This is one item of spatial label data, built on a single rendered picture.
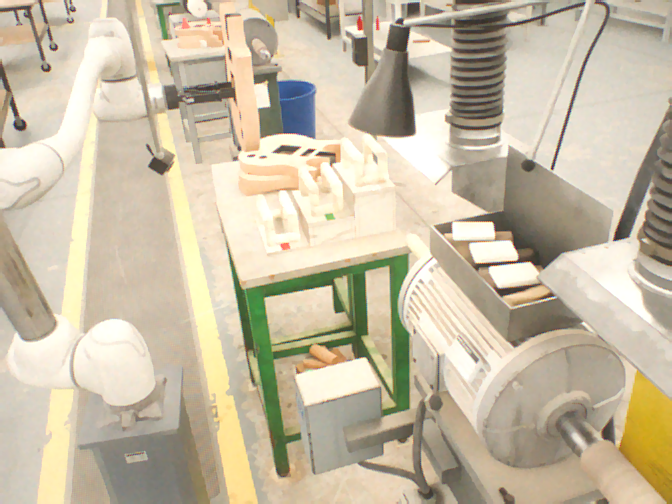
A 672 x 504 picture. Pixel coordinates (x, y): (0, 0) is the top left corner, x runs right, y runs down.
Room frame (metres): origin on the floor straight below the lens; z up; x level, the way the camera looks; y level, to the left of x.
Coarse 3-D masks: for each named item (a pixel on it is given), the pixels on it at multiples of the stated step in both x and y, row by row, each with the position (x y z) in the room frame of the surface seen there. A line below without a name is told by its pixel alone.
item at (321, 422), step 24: (360, 360) 1.02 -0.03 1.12; (312, 384) 0.96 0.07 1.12; (336, 384) 0.95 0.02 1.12; (360, 384) 0.95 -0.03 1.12; (312, 408) 0.90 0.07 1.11; (336, 408) 0.92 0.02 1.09; (360, 408) 0.93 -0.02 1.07; (312, 432) 0.90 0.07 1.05; (336, 432) 0.92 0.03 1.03; (312, 456) 0.90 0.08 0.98; (336, 456) 0.91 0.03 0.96; (360, 456) 0.93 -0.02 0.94
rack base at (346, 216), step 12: (300, 204) 1.99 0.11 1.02; (324, 204) 1.97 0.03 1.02; (300, 216) 1.96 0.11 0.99; (324, 216) 1.88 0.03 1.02; (336, 216) 1.87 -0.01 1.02; (348, 216) 1.87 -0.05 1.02; (312, 228) 1.84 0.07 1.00; (324, 228) 1.85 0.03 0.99; (336, 228) 1.86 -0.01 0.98; (348, 228) 1.87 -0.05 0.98; (312, 240) 1.84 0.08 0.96; (324, 240) 1.85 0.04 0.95; (336, 240) 1.86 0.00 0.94
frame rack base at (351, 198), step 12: (336, 168) 2.09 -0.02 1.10; (372, 168) 2.07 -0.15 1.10; (348, 180) 1.98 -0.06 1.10; (348, 192) 1.93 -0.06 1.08; (360, 192) 1.88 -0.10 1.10; (372, 192) 1.89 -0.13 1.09; (384, 192) 1.90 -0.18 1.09; (348, 204) 1.94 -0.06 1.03; (360, 204) 1.88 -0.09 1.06; (372, 204) 1.89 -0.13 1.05; (384, 204) 1.90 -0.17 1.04; (360, 216) 1.88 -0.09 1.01; (372, 216) 1.89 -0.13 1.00; (384, 216) 1.90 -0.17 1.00; (360, 228) 1.88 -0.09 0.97; (372, 228) 1.89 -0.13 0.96; (384, 228) 1.90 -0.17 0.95
